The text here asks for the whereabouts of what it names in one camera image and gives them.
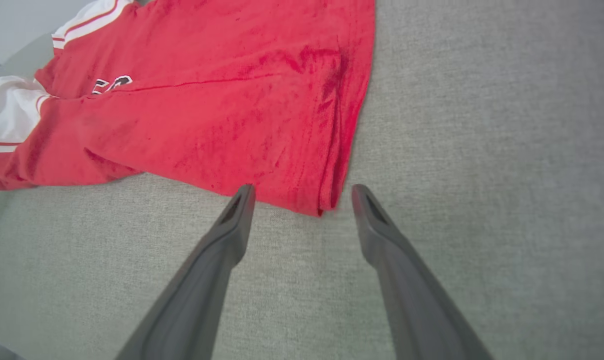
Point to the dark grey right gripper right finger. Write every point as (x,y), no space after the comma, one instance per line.
(416,300)

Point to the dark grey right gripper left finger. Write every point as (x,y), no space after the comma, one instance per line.
(197,295)

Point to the red and white jersey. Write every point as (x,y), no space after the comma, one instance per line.
(207,100)

